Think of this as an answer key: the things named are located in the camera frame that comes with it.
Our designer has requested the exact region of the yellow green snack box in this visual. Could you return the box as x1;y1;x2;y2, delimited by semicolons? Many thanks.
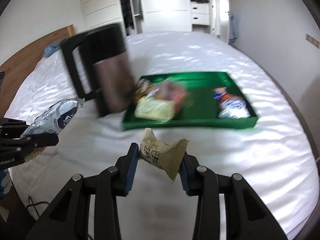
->
134;97;175;121

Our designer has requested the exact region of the beige green snack pouch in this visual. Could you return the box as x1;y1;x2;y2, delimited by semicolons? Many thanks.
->
139;128;189;182

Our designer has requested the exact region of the white wardrobe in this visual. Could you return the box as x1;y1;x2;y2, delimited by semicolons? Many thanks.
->
80;0;229;42

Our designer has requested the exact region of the red clear snack packet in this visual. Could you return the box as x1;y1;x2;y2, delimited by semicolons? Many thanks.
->
146;78;187;114

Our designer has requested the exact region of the blue white gloved hand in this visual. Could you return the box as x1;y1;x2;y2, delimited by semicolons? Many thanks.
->
0;169;11;199

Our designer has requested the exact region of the grey white snack bag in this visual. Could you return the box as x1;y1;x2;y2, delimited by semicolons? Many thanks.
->
21;97;85;163

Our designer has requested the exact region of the blue white snack bag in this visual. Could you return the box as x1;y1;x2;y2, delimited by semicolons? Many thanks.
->
214;87;250;119

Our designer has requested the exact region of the blue towel on door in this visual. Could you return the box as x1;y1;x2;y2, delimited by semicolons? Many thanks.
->
228;12;238;44

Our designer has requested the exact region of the blue cloth on bed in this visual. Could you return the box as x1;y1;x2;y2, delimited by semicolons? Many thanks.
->
42;42;60;57

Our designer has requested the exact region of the green tray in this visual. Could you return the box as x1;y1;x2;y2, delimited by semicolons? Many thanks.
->
122;72;259;130

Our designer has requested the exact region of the black cable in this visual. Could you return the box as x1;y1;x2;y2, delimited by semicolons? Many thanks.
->
26;195;51;218

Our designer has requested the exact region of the black gold snack packet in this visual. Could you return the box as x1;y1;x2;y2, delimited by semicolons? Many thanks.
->
133;79;153;103

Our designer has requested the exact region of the wooden headboard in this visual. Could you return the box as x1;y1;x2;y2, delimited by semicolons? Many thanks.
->
1;24;75;117

